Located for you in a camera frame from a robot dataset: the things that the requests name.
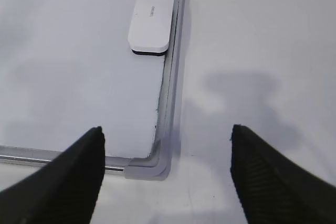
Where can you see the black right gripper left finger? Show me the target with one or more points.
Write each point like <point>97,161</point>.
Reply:
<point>64,191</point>

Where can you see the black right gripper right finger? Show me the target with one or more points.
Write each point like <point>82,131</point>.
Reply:
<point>273,189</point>

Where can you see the white whiteboard eraser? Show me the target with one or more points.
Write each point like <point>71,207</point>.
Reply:
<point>150,27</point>

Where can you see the white whiteboard with grey frame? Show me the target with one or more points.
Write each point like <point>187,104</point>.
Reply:
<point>66,66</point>

